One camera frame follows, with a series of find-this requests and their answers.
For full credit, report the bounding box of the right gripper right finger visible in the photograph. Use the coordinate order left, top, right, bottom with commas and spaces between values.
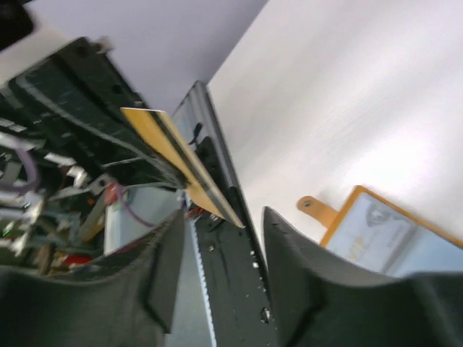
263, 207, 462, 346

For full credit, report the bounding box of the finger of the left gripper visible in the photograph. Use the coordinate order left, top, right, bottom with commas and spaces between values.
7, 37, 186, 189

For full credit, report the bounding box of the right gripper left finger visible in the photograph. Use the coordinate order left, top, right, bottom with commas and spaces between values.
1, 210, 184, 346

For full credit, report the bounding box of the yellow leather card holder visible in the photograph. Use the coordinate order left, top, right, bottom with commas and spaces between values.
297, 185, 462, 277

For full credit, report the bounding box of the grey slotted cable duct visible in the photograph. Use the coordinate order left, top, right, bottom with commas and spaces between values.
190, 221, 217, 347

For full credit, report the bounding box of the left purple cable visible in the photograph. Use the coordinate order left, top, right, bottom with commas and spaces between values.
0, 144, 156, 229

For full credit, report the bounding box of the aluminium frame rail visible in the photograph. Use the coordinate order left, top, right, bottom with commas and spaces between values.
173, 80, 268, 293

